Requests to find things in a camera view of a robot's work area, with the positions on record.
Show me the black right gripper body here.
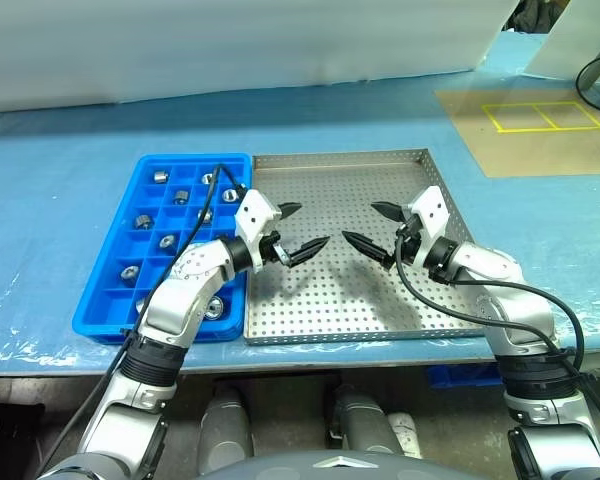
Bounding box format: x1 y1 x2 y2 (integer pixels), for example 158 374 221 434
382 219 424 269

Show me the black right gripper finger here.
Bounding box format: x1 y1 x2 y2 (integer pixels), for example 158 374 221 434
370 201 407 224
340 230 394 268

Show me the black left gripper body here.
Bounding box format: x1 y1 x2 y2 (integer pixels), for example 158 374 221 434
259 227 294 267

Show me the blue compartment tray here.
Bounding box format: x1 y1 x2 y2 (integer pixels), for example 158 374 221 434
72 152 254 346

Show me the perforated stainless steel tray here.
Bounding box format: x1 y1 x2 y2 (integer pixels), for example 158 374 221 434
243 147 487 346

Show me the brown paper mat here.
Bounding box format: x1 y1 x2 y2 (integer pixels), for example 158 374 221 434
433 88 600 179

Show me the small blue plastic crate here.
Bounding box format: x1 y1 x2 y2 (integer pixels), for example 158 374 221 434
426 364 502 389

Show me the large white foam board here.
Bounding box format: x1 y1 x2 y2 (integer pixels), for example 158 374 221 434
0 0 507 117

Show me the grey rounded shape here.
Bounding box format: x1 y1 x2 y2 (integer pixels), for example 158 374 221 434
199 384 254 474
328 384 404 457

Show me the white rounded cylinder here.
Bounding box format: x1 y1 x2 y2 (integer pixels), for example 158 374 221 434
386 410 424 459

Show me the dark grey robot chest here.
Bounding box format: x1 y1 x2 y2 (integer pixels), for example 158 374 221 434
199 439 481 480

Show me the white leaning panel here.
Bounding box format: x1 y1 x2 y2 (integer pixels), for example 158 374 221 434
522 0 600 82

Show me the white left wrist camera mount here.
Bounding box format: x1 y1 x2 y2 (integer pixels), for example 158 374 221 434
233 188 283 274

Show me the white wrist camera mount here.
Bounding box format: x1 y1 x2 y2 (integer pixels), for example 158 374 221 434
233 188 283 274
403 185 449 267

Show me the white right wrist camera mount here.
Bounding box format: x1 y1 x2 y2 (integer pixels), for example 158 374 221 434
403 185 449 267

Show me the black looped background cable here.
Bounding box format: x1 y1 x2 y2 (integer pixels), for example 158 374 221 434
575 53 600 114

